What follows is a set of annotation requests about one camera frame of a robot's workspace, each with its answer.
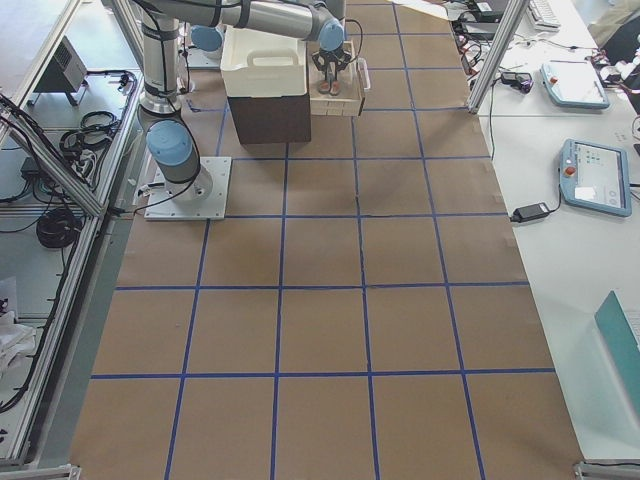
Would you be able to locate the grey orange scissors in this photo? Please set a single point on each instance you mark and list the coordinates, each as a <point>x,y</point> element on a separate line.
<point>329,85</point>

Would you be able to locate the grey electronics box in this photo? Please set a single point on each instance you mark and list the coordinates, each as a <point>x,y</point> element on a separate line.
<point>65,74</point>

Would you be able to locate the blue teach pendant far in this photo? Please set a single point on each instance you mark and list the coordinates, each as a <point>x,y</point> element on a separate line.
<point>573,84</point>

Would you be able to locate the blue teach pendant near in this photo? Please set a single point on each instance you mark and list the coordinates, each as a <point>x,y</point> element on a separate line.
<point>595,177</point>

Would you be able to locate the white plastic tray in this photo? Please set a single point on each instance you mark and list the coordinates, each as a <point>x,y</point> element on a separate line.
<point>263,65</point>

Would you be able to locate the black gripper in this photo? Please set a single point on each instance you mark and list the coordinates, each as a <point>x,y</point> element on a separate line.
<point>330,58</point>

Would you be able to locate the aluminium frame post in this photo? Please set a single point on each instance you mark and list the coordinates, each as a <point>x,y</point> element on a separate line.
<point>515,10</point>

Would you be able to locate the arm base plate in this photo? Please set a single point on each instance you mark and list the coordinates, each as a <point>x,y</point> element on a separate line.
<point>205,199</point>

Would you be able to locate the black power adapter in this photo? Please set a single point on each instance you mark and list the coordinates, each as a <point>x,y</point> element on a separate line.
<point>529,213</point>

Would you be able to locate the teal folder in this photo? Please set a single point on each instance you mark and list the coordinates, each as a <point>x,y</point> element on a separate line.
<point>620,331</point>

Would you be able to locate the blue teach pendant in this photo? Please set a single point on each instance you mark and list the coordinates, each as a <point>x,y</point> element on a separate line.
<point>573,84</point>
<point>595,177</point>

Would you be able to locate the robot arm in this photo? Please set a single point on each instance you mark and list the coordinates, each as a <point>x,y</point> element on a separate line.
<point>168,139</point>

